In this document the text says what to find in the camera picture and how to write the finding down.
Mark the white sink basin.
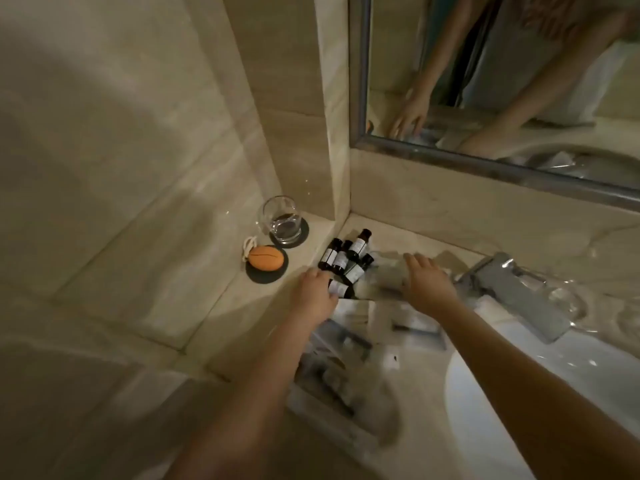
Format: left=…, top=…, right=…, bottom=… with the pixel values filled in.
left=443, top=294, right=640, bottom=480

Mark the person's right forearm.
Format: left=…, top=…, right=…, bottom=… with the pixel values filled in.
left=432, top=294, right=640, bottom=480

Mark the clear drinking glass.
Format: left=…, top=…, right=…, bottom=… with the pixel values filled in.
left=257, top=195, right=303, bottom=245

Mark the metal framed wall mirror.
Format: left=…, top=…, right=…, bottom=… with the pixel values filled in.
left=348, top=0, right=640, bottom=213

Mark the chrome faucet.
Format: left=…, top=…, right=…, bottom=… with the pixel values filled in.
left=453, top=252, right=589, bottom=344

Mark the person's left forearm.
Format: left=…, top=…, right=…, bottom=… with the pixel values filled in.
left=162, top=314, right=331, bottom=480

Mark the person's left hand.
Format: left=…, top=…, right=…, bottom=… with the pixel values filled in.
left=287, top=267, right=340, bottom=331

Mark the orange soap with cord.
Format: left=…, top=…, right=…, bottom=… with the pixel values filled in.
left=241, top=236, right=286, bottom=272

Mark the person's right hand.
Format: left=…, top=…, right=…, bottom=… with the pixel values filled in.
left=402, top=252, right=461, bottom=321

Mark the round black soap dish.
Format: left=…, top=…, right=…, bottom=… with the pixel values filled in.
left=245, top=244, right=290, bottom=285

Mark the pile of white amenity packets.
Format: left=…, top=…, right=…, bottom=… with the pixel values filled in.
left=287, top=252, right=451, bottom=445

